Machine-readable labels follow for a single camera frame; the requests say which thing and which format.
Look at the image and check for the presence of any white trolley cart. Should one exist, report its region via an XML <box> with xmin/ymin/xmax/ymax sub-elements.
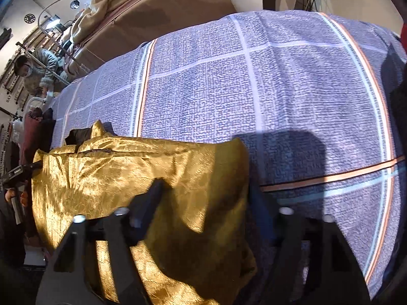
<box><xmin>28</xmin><ymin>95</ymin><xmax>54</xmax><ymax>109</ymax></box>

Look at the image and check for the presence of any person's left forearm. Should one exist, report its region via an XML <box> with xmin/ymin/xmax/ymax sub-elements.
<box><xmin>0</xmin><ymin>202</ymin><xmax>29</xmax><ymax>267</ymax></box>

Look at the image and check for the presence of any gold jacket with black lining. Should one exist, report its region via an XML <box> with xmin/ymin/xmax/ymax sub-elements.
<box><xmin>30</xmin><ymin>120</ymin><xmax>258</xmax><ymax>305</ymax></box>

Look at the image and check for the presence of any person's left hand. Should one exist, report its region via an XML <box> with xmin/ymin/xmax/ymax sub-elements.
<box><xmin>4</xmin><ymin>187</ymin><xmax>31</xmax><ymax>207</ymax></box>

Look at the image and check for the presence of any blue-grey checked bedsheet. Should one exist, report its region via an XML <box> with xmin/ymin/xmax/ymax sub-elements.
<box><xmin>51</xmin><ymin>10</ymin><xmax>407</xmax><ymax>305</ymax></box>

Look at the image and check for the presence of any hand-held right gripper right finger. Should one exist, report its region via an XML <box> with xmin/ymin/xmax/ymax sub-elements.
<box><xmin>250</xmin><ymin>178</ymin><xmax>371</xmax><ymax>305</ymax></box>

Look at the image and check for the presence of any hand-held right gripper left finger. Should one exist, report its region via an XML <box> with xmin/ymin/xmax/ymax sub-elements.
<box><xmin>35</xmin><ymin>178</ymin><xmax>172</xmax><ymax>305</ymax></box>

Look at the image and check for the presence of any beige fleece blanket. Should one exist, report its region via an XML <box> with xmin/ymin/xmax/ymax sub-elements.
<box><xmin>69</xmin><ymin>0</ymin><xmax>143</xmax><ymax>43</ymax></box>

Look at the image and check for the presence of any maroon quilted blanket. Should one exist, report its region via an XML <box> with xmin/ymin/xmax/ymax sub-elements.
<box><xmin>19</xmin><ymin>108</ymin><xmax>55</xmax><ymax>166</ymax></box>

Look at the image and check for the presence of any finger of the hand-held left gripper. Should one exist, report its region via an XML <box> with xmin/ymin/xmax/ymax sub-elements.
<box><xmin>21</xmin><ymin>160</ymin><xmax>43</xmax><ymax>174</ymax></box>

